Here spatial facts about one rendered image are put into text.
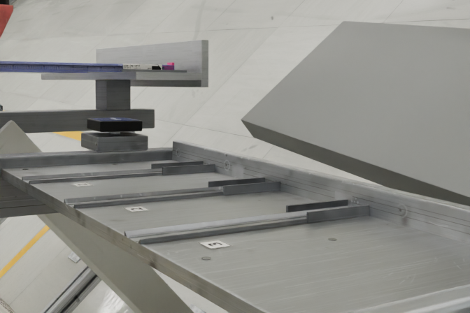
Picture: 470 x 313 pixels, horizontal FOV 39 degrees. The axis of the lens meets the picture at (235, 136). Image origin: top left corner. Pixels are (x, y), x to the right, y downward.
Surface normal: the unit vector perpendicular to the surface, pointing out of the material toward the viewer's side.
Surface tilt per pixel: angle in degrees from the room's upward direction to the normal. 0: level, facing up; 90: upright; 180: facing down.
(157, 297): 90
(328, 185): 48
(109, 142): 90
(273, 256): 42
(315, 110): 0
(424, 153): 0
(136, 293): 90
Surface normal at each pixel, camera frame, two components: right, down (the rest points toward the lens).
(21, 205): 0.55, 0.11
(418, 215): -0.83, 0.03
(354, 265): 0.04, -0.99
